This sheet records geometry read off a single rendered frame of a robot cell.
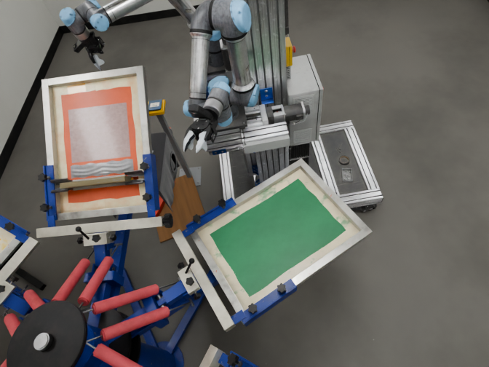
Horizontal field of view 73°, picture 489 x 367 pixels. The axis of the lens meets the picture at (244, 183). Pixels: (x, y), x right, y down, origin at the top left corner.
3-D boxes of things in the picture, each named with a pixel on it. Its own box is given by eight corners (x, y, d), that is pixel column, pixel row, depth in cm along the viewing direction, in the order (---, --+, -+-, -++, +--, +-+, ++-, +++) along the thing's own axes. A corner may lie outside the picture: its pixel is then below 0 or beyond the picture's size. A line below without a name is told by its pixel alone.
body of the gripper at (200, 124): (213, 144, 130) (223, 121, 136) (205, 129, 123) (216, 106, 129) (196, 143, 133) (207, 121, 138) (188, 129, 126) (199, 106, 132)
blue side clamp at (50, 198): (51, 167, 185) (42, 165, 178) (60, 165, 185) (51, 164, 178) (54, 220, 184) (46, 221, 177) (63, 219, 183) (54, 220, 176)
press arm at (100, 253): (97, 231, 176) (92, 233, 171) (108, 231, 175) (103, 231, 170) (100, 264, 175) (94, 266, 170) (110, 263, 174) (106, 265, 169)
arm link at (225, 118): (213, 113, 155) (207, 95, 145) (235, 116, 152) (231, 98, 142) (207, 126, 151) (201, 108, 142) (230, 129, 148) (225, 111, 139)
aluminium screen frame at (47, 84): (46, 81, 186) (41, 79, 183) (145, 68, 181) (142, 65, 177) (55, 221, 182) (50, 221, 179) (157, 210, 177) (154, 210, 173)
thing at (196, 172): (180, 169, 330) (142, 97, 250) (201, 167, 328) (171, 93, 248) (178, 187, 318) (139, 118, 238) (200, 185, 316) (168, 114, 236)
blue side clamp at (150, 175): (146, 156, 180) (141, 154, 173) (155, 154, 180) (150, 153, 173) (150, 210, 179) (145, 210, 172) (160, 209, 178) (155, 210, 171)
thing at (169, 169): (170, 164, 258) (153, 135, 228) (181, 164, 258) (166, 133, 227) (165, 217, 233) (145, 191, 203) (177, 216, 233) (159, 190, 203)
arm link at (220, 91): (233, 95, 143) (230, 80, 136) (225, 113, 138) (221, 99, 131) (216, 94, 145) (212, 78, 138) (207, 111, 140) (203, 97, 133)
